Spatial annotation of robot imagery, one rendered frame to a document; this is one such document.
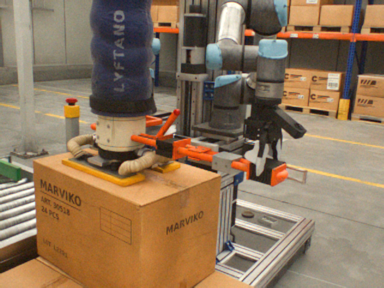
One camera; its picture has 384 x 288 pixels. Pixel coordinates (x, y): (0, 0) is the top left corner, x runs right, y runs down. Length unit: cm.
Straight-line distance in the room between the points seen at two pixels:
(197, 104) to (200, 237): 76
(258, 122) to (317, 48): 887
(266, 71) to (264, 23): 48
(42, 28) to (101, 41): 1133
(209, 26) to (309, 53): 803
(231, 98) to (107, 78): 63
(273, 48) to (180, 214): 61
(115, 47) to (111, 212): 53
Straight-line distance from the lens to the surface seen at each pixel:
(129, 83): 140
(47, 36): 1283
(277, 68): 110
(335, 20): 853
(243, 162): 122
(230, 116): 182
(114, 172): 142
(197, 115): 203
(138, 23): 140
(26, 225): 210
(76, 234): 154
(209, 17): 206
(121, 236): 133
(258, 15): 154
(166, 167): 150
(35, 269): 174
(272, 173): 112
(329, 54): 989
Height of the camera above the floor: 143
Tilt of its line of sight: 15 degrees down
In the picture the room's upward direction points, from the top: 3 degrees clockwise
